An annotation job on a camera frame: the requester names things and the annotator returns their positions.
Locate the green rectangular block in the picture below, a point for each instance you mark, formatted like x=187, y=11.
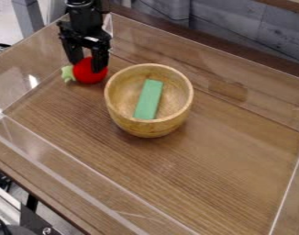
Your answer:
x=146, y=108

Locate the red plush fruit green leaf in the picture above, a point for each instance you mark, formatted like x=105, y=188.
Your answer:
x=82, y=73

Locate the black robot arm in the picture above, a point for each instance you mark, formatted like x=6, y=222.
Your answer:
x=83, y=10

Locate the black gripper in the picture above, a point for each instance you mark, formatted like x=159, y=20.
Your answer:
x=86, y=34

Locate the black metal bracket with cable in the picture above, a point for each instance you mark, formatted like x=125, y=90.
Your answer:
x=21, y=221

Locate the clear acrylic tray enclosure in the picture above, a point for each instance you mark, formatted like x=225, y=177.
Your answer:
x=179, y=147

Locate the wooden bowl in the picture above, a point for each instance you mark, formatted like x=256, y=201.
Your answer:
x=122, y=94

